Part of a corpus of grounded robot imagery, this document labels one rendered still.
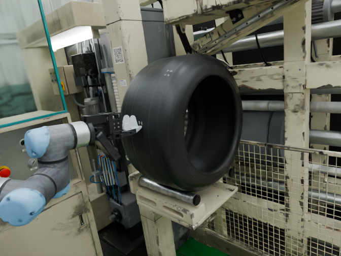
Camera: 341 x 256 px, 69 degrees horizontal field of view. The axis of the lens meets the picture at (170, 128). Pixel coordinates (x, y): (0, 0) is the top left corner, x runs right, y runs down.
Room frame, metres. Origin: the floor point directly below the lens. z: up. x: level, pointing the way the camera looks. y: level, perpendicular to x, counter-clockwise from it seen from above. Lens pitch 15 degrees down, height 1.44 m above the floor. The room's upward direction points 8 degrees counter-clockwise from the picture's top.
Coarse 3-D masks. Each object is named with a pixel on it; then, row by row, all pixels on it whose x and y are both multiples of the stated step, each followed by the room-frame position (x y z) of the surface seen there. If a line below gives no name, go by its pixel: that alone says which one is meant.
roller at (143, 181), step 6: (144, 180) 1.09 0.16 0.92; (150, 180) 1.07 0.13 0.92; (144, 186) 1.09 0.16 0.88; (150, 186) 1.05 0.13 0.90; (156, 186) 1.02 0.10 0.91; (162, 186) 1.00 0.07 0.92; (168, 186) 0.99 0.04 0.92; (162, 192) 0.99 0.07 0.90; (168, 192) 0.96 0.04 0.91; (174, 192) 0.94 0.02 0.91; (180, 192) 0.93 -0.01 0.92; (186, 192) 0.92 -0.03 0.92; (180, 198) 0.92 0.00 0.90; (186, 198) 0.89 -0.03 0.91; (192, 198) 0.88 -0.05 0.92; (198, 198) 0.89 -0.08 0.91; (192, 204) 0.88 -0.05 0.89
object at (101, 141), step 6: (96, 138) 0.70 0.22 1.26; (102, 138) 0.71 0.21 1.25; (96, 144) 0.74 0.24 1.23; (102, 144) 0.71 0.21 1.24; (108, 144) 0.72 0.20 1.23; (102, 150) 0.75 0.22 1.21; (108, 150) 0.72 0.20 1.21; (114, 150) 0.73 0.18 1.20; (108, 156) 0.73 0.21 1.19; (114, 156) 0.73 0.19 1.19; (120, 156) 0.74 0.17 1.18
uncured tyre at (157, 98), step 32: (160, 64) 0.99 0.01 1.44; (192, 64) 0.92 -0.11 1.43; (128, 96) 0.95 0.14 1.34; (160, 96) 0.84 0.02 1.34; (192, 96) 1.31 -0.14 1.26; (224, 96) 1.23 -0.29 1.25; (160, 128) 0.80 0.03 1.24; (192, 128) 1.30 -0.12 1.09; (224, 128) 1.23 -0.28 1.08; (160, 160) 0.80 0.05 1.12; (192, 160) 1.21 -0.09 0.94; (224, 160) 1.03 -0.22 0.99
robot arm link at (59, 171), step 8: (64, 160) 0.62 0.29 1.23; (40, 168) 0.60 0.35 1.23; (48, 168) 0.59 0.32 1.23; (56, 168) 0.60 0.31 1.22; (64, 168) 0.62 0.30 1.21; (56, 176) 0.58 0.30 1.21; (64, 176) 0.61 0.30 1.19; (56, 184) 0.56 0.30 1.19; (64, 184) 0.62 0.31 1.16; (56, 192) 0.56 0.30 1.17; (64, 192) 0.62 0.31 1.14
